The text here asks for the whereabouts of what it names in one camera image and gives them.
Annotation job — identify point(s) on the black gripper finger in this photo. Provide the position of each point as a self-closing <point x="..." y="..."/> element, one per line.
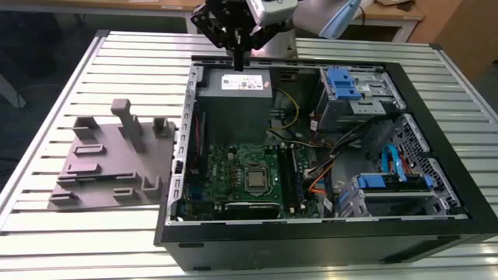
<point x="262" y="38"/>
<point x="212" y="33"/>

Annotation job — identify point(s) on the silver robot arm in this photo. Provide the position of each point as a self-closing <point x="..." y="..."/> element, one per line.
<point x="312" y="11"/>

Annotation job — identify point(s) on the black RAM slot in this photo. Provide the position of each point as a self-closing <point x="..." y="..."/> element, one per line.
<point x="292" y="175"/>
<point x="284" y="175"/>

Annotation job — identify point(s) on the blue RAM stick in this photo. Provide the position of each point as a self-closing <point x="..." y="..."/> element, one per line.
<point x="300" y="175"/>

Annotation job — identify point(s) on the pale blue teach pendant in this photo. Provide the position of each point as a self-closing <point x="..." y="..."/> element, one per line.
<point x="339" y="20"/>

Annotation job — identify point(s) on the blue drive bay latch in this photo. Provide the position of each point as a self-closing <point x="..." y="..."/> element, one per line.
<point x="343" y="84"/>

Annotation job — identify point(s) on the grey power supply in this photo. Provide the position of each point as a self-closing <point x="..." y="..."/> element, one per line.
<point x="234" y="111"/>

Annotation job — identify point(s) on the grey metal drive cage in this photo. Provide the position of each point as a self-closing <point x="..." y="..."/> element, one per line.
<point x="339" y="116"/>

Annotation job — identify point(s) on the green motherboard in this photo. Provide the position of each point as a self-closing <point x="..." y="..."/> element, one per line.
<point x="218" y="163"/>

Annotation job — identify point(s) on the grey parts rack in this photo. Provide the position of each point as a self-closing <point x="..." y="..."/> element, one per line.
<point x="109" y="146"/>

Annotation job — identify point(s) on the silver CPU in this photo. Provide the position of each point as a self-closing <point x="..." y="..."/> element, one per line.
<point x="258" y="178"/>

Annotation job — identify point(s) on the brown wooden cabinet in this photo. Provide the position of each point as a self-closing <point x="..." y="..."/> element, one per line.
<point x="460" y="29"/>

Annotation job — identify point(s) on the black graphics card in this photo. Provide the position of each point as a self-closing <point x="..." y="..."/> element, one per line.
<point x="249" y="210"/>

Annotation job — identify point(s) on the hard disk in blue carrier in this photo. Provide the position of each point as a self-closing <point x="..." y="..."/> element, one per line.
<point x="389" y="182"/>

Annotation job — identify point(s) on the grey metal disk bay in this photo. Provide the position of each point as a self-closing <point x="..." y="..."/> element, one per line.
<point x="397" y="204"/>

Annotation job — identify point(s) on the black open PC case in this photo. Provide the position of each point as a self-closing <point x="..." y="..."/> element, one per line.
<point x="273" y="242"/>

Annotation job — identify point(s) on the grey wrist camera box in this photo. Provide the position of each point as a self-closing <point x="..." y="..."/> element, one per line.
<point x="273" y="11"/>

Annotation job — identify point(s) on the wooden desk white frame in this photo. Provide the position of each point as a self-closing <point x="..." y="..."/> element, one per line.
<point x="389" y="17"/>

